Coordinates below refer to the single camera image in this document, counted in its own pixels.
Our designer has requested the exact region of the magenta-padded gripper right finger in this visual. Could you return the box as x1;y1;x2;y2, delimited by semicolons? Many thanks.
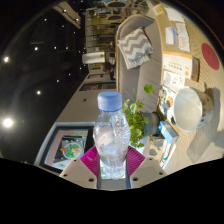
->
125;145;168;190

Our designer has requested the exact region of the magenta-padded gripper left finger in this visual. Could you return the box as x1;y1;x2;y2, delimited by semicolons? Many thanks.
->
59;145;101;190

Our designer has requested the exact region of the clear blue-capped water bottle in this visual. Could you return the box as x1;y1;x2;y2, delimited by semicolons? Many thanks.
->
92;90;132;181

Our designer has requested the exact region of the window with festive decals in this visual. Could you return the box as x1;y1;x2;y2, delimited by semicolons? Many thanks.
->
33;121;96;174

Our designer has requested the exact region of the long white box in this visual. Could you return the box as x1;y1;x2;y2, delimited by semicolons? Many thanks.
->
159;143;176;168

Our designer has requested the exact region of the green potted plant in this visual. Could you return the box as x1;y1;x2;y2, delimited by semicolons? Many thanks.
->
121;83;164;149

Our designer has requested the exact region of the small light blue box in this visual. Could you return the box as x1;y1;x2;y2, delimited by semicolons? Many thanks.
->
157;120;180;144

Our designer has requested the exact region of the brown cardboard card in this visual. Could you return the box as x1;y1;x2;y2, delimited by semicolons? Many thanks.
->
158;85;177;118

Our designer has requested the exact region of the white printed mug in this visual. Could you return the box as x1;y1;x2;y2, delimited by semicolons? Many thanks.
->
166;86;215;133

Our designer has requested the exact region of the group of ceiling spotlights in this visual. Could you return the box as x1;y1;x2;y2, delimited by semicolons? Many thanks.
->
1;8;84;129

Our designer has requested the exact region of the grey curved sofa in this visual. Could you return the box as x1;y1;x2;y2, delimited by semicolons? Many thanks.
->
114;13;165;114

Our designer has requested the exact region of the person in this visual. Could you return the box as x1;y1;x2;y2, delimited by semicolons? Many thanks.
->
100;54;117;81

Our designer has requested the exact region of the white-topped brown box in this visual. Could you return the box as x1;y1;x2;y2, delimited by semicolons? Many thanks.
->
162;50;201;83

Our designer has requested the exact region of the grey white chevron cushion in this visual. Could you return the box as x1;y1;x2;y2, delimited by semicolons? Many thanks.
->
117;27;154;71

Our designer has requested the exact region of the yellow white card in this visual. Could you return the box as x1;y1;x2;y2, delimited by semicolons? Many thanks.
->
153;3;166;16

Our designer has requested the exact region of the group of dining chairs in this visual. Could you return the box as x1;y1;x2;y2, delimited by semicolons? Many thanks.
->
103;0;148;21

